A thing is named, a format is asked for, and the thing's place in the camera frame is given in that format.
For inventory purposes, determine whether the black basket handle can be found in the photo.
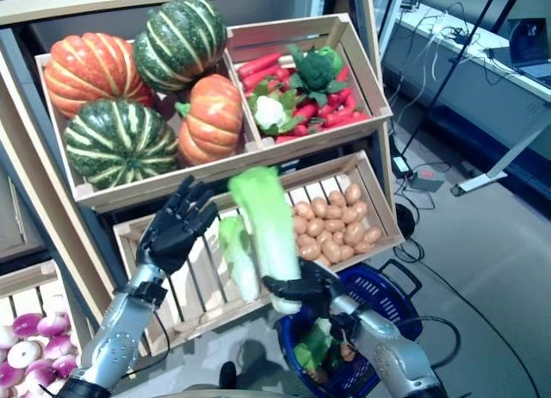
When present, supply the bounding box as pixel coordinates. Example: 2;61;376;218
378;258;424;300

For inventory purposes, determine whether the small orange pumpkin green stem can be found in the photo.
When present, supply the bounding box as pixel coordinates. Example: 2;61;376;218
174;73;245;167

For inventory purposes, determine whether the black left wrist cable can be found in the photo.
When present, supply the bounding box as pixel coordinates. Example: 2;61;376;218
122;305;172;380

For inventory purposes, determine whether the white desk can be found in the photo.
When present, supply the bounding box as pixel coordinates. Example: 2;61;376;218
378;1;551;197

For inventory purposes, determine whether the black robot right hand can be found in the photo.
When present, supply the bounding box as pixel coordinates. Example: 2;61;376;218
261;259;346;318

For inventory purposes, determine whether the purple white onion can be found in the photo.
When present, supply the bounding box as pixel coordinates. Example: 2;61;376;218
36;312;71;338
11;314;43;338
45;333;75;360
0;361;25;389
24;358;57;387
51;354;79;380
7;340;43;370

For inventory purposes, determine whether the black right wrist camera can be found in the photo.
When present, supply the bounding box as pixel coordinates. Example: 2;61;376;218
329;312;361;343

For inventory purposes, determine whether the black floor cable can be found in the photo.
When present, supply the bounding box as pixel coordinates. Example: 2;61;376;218
393;238;543;398

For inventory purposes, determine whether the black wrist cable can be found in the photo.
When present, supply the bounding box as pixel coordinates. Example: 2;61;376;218
122;305;172;380
402;314;462;370

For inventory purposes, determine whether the wooden slatted crate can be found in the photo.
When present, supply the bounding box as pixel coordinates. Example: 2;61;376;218
0;0;399;373
112;190;285;357
275;150;406;274
0;259;94;398
224;13;393;156

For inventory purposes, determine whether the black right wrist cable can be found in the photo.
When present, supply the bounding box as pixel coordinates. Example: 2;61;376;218
402;314;462;370

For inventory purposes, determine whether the blue plastic shopping basket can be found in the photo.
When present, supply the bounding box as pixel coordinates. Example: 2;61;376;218
277;262;425;389

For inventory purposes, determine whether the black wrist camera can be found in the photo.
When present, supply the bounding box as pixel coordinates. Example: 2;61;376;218
329;312;361;343
131;280;169;308

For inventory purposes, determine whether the large orange ribbed pumpkin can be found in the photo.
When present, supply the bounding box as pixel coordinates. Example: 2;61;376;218
43;32;154;119

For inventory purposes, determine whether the black robot left foot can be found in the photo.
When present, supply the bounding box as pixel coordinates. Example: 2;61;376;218
218;361;238;390

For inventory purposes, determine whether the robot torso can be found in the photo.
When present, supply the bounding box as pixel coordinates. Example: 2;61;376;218
163;388;302;398

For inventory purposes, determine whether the grey box red label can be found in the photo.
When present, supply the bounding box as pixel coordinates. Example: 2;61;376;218
408;168;447;192

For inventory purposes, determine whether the black white power adapter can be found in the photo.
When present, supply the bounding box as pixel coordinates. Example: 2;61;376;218
391;155;413;175

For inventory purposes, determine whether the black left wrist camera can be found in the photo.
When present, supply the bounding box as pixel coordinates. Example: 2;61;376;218
131;280;169;308

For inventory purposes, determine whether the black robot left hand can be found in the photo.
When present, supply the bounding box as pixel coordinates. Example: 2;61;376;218
136;176;219;276

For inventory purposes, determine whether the green broccoli head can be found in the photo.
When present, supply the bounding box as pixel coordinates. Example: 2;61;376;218
287;43;349;107

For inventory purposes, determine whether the white cauliflower with leaves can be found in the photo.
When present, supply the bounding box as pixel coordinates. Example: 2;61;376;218
247;81;305;136

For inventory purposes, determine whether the wide wooden crate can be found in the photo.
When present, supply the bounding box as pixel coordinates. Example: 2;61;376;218
34;48;263;214

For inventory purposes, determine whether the black tripod stand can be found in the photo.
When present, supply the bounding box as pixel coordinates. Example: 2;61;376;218
399;0;530;157

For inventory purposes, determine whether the green striped pumpkin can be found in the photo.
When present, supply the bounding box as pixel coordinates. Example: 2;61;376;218
64;98;180;190
132;0;228;96

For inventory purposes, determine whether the grey open laptop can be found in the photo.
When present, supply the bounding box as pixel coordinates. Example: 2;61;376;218
488;17;551;89

